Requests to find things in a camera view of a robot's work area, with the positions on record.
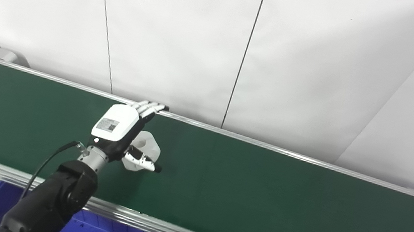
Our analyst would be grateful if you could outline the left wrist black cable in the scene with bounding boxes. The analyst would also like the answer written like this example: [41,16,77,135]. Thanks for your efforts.
[20,134,87,208]

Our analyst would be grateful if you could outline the white rounded block with hole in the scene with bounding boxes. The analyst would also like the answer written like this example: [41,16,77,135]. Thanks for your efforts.
[121,128,164,175]

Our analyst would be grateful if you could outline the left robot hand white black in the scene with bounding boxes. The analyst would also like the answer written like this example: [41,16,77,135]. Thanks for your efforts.
[86,93,172,174]

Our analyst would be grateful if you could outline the green conveyor belt aluminium frame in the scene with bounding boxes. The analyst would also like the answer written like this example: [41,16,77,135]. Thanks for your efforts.
[0,56,414,232]

